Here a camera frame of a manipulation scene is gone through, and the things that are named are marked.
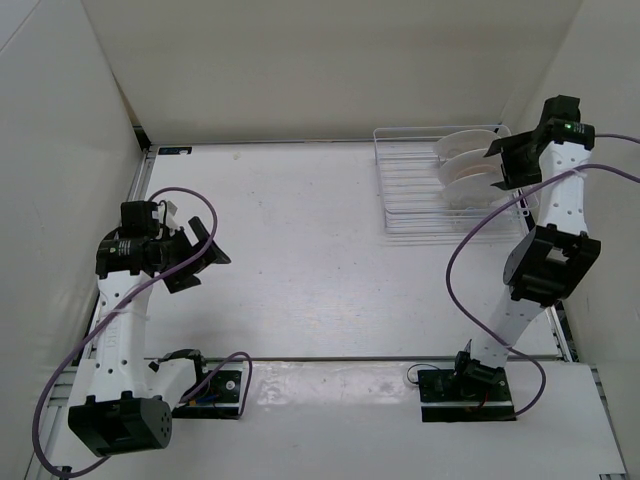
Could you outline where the blue corner label sticker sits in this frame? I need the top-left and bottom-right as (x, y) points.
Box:
(157, 146), (193, 156)

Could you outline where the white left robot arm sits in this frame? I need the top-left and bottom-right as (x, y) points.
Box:
(68, 201), (231, 458)

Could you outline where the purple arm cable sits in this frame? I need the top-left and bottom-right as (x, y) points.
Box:
(445, 131), (640, 418)
(32, 186), (253, 476)

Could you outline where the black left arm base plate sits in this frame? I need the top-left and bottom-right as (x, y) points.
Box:
(172, 356), (253, 420)

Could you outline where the white green-rimmed plate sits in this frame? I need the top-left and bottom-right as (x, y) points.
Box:
(433, 129), (499, 159)

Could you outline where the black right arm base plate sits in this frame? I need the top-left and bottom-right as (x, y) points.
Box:
(417, 369), (516, 423)

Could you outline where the white wire dish rack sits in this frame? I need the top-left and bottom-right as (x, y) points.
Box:
(373, 124), (517, 243)

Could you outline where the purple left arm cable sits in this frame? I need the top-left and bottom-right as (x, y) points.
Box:
(32, 186), (253, 476)

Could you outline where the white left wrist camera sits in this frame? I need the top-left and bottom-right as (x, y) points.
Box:
(159, 200), (179, 232)

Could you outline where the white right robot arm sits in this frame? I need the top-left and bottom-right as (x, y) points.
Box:
(449, 95), (601, 400)

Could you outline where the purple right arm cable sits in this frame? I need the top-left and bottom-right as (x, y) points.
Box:
(445, 131), (640, 418)

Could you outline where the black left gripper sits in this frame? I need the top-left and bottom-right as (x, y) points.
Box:
(155, 216), (230, 293)

